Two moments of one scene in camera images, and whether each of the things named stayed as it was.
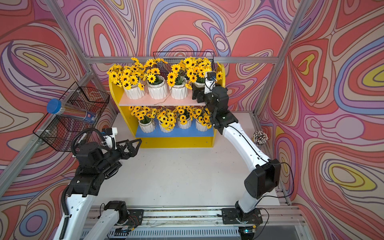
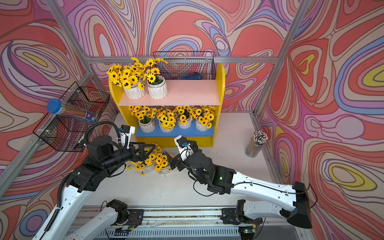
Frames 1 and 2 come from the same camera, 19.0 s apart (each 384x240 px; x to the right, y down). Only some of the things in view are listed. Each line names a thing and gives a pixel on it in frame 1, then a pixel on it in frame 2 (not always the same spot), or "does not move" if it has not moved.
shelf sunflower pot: x=197 y=68 → x=147 y=164
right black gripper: x=200 y=92 → x=172 y=161
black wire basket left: x=57 y=133 does not move
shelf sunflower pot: x=177 y=82 → x=162 y=164
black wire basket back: x=165 y=60 does not move
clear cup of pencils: x=260 y=138 does not move
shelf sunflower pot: x=157 y=88 does not move
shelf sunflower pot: x=184 y=117 does not move
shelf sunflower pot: x=129 y=77 does not move
